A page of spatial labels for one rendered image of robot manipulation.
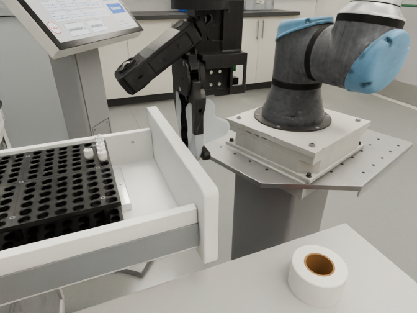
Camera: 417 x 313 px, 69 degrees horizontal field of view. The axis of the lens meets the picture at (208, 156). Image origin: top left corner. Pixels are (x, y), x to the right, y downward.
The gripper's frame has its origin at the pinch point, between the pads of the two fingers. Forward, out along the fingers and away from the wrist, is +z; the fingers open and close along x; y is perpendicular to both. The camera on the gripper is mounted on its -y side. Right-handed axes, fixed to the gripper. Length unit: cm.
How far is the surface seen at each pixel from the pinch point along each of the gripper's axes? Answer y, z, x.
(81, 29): -11, -9, 76
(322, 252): 13.3, 10.5, -16.8
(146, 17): 53, 2, 282
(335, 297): 11.6, 12.7, -21.7
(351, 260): 19.5, 14.5, -16.9
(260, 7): 198, -4, 311
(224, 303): -0.9, 14.6, -16.3
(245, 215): 23.6, 36.3, 20.8
